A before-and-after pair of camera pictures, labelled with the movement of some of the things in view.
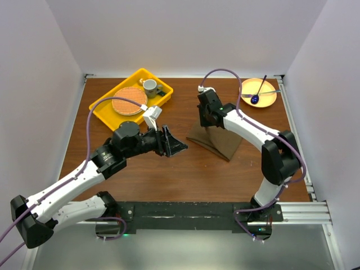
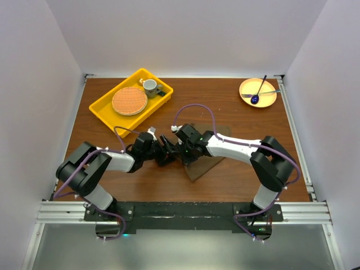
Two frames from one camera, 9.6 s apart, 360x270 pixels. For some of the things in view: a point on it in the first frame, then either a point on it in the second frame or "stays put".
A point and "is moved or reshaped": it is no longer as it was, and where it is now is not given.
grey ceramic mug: (151, 88) stays put
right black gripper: (203, 123) -> (185, 160)
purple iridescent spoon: (255, 98) stays put
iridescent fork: (251, 95) stays put
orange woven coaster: (127, 108) stays put
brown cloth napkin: (217, 140) is moved or reshaped
